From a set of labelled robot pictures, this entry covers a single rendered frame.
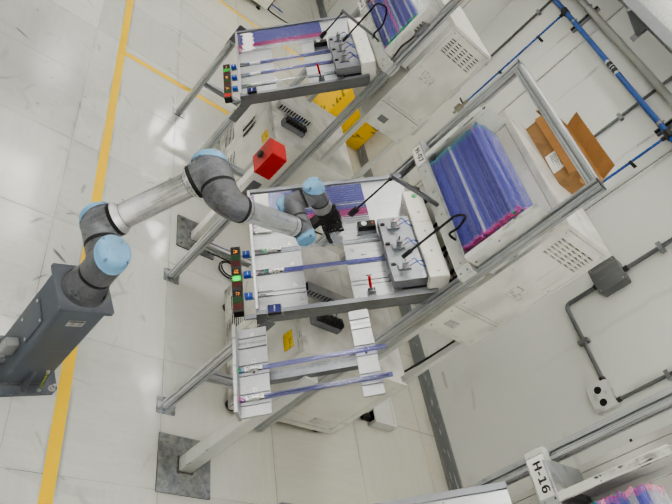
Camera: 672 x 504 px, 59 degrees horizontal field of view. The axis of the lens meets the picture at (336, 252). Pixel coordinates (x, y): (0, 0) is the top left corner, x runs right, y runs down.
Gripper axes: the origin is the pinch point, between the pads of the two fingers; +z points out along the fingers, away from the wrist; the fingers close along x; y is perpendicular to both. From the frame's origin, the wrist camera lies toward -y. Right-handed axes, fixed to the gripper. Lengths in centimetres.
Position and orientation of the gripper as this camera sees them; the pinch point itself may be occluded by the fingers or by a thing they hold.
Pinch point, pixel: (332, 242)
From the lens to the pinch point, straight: 248.8
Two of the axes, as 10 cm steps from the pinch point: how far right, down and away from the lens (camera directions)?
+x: -1.5, -7.4, 6.6
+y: 9.5, -2.9, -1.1
